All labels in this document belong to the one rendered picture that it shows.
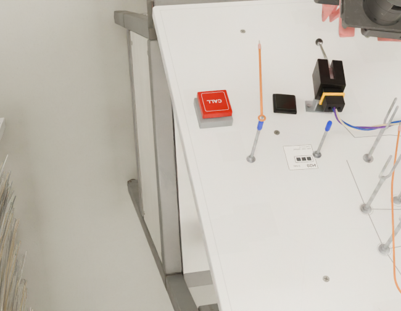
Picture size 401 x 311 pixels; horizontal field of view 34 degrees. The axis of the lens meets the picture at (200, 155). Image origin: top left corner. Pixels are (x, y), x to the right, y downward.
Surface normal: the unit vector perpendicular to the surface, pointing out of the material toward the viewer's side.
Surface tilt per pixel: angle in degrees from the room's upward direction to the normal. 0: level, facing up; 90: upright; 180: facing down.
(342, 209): 50
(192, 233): 0
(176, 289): 90
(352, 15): 26
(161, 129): 0
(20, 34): 0
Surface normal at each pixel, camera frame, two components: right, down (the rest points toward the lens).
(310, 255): 0.10, -0.59
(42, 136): 0.22, 0.23
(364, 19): 0.08, -0.20
